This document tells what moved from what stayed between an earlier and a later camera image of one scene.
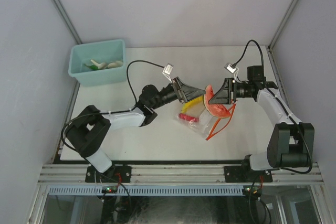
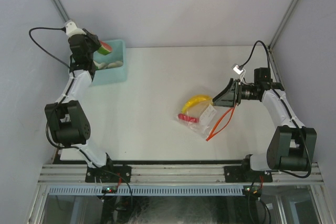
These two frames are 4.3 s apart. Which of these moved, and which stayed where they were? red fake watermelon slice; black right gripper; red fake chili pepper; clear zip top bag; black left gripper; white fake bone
Moved: black left gripper; red fake watermelon slice
Stayed: white fake bone; black right gripper; red fake chili pepper; clear zip top bag
